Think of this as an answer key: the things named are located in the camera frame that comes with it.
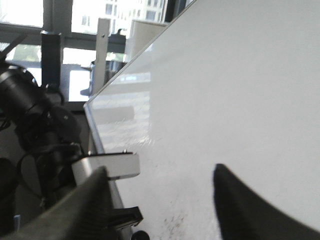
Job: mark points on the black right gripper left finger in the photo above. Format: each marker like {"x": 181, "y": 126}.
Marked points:
{"x": 81, "y": 215}

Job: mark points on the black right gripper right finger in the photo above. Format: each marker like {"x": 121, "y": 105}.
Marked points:
{"x": 244, "y": 215}

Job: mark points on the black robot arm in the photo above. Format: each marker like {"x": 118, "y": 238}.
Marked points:
{"x": 47, "y": 132}

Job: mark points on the white whiteboard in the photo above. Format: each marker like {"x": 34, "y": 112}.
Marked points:
{"x": 235, "y": 82}

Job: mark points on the dark window pillar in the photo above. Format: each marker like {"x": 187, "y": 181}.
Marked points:
{"x": 51, "y": 58}

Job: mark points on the white upright post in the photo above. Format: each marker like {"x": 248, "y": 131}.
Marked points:
{"x": 102, "y": 35}

